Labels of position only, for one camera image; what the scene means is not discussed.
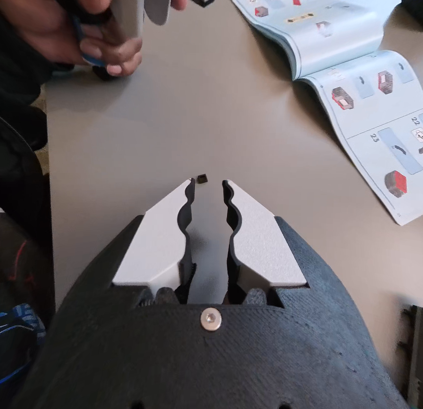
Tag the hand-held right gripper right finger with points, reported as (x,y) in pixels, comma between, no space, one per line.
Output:
(264,250)

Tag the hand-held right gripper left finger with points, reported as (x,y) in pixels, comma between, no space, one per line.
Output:
(155,250)

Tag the small black brick piece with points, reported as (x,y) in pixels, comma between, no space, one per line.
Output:
(202,178)

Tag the person's left forearm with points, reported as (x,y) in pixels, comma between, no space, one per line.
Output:
(19,75)

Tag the grey desk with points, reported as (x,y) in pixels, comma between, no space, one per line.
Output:
(231,118)

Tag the person's left hand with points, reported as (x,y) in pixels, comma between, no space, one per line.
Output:
(39,19)

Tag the person's black clothing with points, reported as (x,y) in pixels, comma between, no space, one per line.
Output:
(19,217)

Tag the light blue instruction booklet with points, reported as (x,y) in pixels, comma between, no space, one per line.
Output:
(347,52)

